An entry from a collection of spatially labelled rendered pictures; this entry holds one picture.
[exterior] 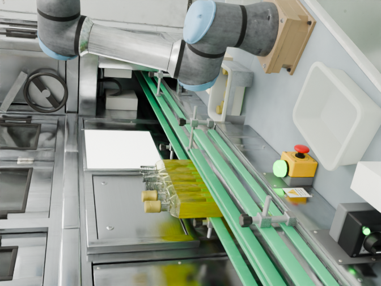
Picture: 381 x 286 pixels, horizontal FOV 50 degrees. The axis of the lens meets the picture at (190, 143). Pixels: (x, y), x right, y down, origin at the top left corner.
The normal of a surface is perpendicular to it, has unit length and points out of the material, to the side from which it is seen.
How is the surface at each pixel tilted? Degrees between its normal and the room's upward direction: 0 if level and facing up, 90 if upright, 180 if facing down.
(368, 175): 0
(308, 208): 90
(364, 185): 0
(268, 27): 71
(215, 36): 88
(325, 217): 90
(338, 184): 0
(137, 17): 90
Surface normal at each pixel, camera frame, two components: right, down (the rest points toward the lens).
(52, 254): 0.13, -0.91
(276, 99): -0.96, -0.02
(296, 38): 0.19, 0.70
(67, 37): 0.00, 0.37
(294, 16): 0.21, -0.71
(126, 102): 0.25, 0.40
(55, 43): -0.09, 0.70
